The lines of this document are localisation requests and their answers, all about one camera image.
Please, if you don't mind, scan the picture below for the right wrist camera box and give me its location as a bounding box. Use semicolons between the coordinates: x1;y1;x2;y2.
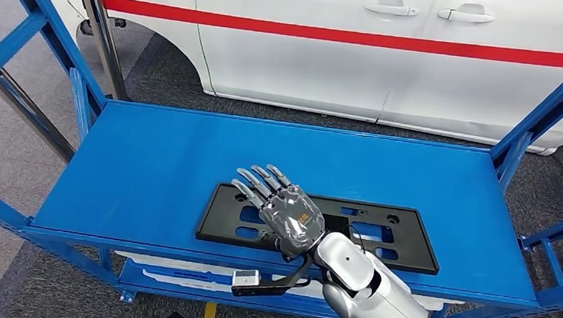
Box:
231;268;261;291

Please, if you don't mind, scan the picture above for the blue metal shelf rack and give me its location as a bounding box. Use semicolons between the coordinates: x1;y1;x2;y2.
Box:
0;0;563;318

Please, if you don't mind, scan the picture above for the black stanchion post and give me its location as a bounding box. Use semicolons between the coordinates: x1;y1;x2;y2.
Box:
72;0;139;103

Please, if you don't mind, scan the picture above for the blue plastic bin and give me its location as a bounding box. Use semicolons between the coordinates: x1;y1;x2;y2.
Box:
141;265;234;287

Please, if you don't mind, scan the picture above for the blue wheeled metal rack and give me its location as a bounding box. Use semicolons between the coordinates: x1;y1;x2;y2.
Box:
513;205;563;318

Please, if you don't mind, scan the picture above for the black plastic plate part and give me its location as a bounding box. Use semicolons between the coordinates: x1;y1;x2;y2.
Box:
193;180;446;277

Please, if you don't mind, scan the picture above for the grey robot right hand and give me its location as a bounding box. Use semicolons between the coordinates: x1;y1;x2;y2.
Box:
225;161;331;261

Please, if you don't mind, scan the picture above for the white car with red stripe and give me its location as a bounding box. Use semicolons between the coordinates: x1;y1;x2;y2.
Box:
24;0;563;158

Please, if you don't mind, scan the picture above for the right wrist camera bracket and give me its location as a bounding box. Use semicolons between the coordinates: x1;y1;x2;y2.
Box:
230;247;317;303

